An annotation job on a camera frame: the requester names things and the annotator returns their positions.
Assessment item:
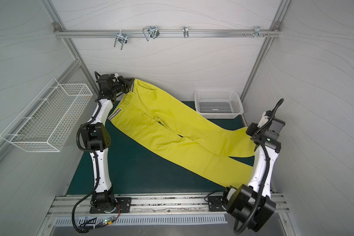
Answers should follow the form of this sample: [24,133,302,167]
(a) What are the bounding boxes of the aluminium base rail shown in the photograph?
[47,193,290,217]

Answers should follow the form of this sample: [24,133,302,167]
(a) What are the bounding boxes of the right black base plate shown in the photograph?
[206,195,226,212]

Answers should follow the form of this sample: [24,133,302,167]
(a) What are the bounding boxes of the yellow long pants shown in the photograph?
[109,80,255,187]

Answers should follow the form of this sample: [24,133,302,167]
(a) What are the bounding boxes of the metal U-bolt hook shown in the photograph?
[114,32,128,50]

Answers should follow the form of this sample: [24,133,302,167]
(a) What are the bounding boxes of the small metal hook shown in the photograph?
[183,26,189,38]

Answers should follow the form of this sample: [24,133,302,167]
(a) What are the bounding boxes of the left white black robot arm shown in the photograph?
[76,72,134,213]

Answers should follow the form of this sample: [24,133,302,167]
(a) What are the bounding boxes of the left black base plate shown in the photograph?
[89,197,132,214]

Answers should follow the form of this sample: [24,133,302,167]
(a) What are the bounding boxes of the metal double hook clamp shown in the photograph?
[142,26,160,41]

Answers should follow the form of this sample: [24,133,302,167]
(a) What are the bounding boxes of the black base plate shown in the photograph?
[89,197,132,214]
[206,195,226,212]

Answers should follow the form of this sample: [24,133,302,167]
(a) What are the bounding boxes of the metal bracket hook right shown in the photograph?
[244,26,270,38]

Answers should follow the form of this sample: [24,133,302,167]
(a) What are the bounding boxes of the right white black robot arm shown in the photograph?
[221,110,285,235]

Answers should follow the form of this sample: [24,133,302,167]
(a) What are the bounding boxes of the white plastic perforated basket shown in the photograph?
[194,89,244,119]

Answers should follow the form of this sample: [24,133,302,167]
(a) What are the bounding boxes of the white slotted cable duct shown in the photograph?
[54,214,228,227]

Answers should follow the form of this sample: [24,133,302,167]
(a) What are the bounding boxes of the white wire wall basket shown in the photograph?
[0,78,92,152]

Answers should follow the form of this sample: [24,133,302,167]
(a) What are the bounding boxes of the horizontal aluminium rail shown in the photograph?
[54,28,282,38]

